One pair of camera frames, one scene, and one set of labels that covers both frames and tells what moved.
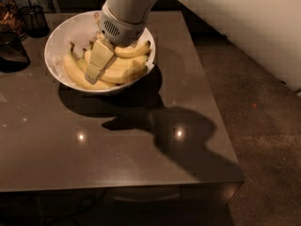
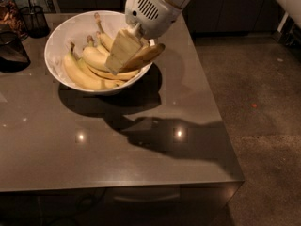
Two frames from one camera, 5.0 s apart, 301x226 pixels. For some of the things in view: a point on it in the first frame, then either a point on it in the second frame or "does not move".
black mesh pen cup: (34, 18) does not move
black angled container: (13, 54) does not move
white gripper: (122, 32) -> (150, 13)
